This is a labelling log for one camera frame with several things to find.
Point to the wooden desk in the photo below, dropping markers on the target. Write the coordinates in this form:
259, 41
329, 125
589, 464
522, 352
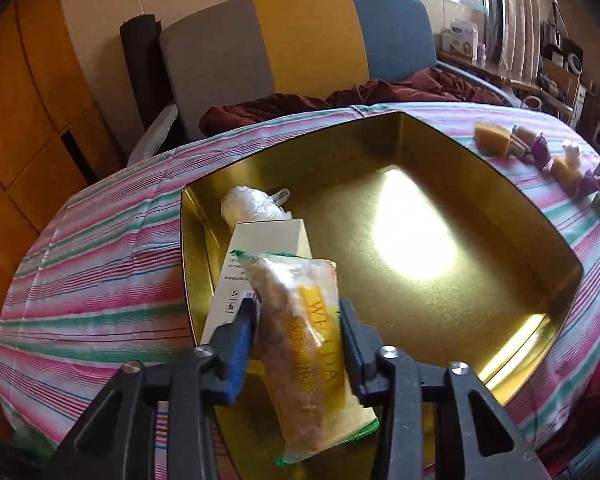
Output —
510, 77

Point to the striped pink green cloth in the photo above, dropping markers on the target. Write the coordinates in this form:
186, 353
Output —
105, 260

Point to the wooden wardrobe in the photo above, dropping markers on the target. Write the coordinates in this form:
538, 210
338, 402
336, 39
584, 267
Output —
20, 110

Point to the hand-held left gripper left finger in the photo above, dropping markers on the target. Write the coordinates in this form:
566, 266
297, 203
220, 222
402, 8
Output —
240, 350

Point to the small purple box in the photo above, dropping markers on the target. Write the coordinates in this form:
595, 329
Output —
482, 51

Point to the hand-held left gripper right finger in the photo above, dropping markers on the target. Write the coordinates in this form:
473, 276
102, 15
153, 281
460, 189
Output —
352, 347

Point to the pink patterned curtain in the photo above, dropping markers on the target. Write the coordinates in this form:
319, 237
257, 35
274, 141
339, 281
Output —
517, 20

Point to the maroon cloth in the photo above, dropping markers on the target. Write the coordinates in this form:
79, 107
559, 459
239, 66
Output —
430, 85

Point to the clear yellow snack packet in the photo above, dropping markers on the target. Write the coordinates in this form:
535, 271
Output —
300, 360

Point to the white cardboard box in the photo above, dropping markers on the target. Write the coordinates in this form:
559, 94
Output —
260, 240

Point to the crumpled clear plastic bag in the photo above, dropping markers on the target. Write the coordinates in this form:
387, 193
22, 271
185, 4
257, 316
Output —
247, 205

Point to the gold tin tray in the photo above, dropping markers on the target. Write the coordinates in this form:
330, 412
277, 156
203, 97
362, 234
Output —
430, 285

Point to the white printed carton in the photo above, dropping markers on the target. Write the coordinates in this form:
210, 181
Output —
460, 37

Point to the purple packet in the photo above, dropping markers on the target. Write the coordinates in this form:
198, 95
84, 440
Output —
588, 183
540, 150

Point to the white desk fan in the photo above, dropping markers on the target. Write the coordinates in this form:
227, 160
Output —
575, 62

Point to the black rolled mat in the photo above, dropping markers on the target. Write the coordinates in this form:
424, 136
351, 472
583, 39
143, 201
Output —
137, 70

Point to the grey yellow blue chair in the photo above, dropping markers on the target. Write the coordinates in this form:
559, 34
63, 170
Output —
305, 45

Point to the yellow sponge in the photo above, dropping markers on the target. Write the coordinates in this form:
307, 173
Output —
491, 137
565, 174

